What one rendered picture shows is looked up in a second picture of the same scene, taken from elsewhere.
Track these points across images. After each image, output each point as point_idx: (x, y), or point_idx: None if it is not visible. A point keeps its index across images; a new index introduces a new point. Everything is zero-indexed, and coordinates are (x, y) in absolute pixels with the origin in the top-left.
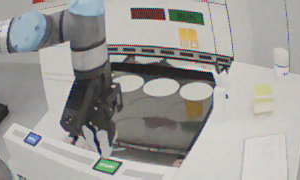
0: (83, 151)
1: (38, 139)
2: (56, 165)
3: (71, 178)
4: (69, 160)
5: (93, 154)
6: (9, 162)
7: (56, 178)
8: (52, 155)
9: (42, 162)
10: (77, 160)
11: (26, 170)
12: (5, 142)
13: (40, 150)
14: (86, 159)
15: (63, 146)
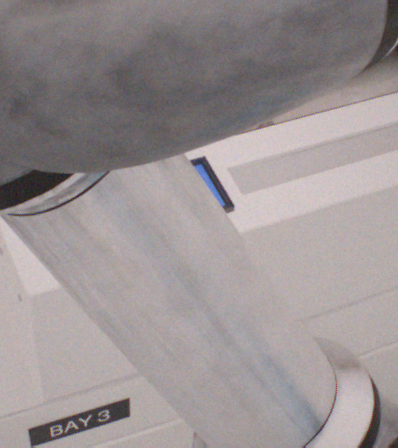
0: (370, 110)
1: (214, 175)
2: (352, 212)
3: (390, 225)
4: (385, 161)
5: None
6: None
7: (312, 274)
8: (326, 187)
9: (278, 248)
10: (393, 146)
11: (127, 362)
12: (36, 315)
13: (269, 204)
14: None
15: (307, 135)
